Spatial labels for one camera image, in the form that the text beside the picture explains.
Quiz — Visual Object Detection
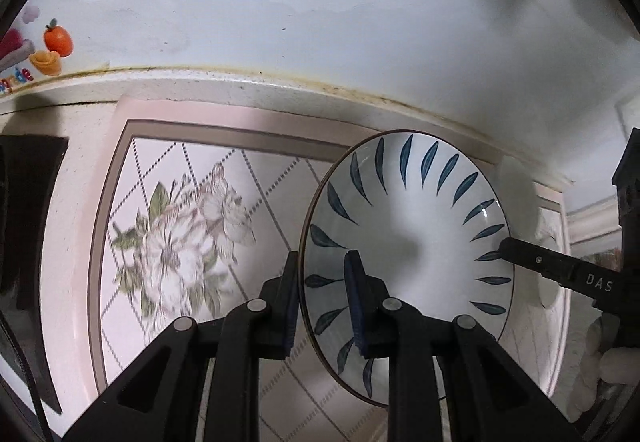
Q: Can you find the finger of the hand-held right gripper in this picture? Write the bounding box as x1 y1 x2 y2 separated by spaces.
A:
500 236 624 309

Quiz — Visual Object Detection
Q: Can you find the white plate blue leaf pattern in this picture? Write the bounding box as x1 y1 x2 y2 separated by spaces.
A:
298 129 516 408

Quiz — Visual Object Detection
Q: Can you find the floral printed tablecloth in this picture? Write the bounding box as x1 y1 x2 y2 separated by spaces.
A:
87 95 572 442

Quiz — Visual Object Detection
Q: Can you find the colourful fruit wall sticker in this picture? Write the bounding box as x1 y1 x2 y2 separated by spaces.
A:
0 0 76 96

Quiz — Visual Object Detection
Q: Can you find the black induction cooktop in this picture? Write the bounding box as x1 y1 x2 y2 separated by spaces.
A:
0 134 70 416

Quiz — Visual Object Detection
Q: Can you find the person's right hand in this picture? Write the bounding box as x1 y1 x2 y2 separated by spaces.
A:
582 315 640 418

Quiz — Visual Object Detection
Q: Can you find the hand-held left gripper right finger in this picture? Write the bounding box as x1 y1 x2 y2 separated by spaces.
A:
344 250 583 442

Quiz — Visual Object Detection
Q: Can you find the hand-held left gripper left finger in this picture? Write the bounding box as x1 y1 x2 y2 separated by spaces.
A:
62 249 301 442

